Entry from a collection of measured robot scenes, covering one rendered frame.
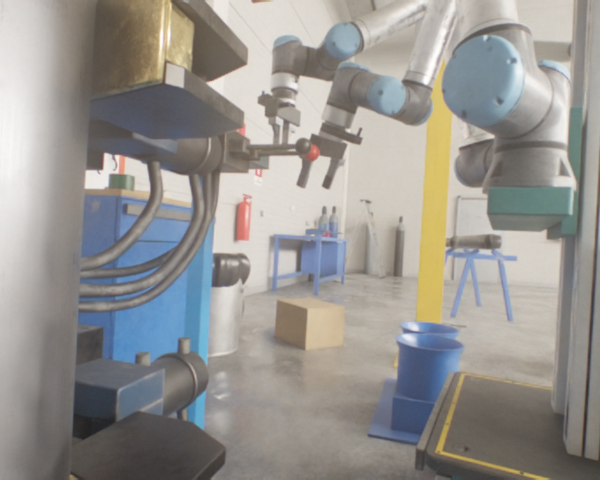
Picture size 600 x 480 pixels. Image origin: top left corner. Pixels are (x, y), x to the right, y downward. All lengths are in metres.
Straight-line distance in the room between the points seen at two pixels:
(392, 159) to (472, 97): 10.41
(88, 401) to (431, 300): 2.30
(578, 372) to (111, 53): 1.07
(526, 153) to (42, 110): 0.86
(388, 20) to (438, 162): 1.56
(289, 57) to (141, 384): 1.00
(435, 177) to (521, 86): 1.95
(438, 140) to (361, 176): 8.51
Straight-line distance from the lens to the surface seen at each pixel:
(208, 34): 0.47
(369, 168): 11.25
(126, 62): 0.43
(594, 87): 1.17
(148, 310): 1.92
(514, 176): 0.94
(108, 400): 0.67
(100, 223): 1.80
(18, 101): 0.35
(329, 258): 7.17
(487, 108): 0.82
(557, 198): 0.94
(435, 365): 1.77
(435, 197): 2.73
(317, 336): 2.98
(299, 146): 0.84
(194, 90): 0.41
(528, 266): 11.18
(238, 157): 0.94
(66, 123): 0.37
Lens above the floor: 0.78
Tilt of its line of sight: level
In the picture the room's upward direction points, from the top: 3 degrees clockwise
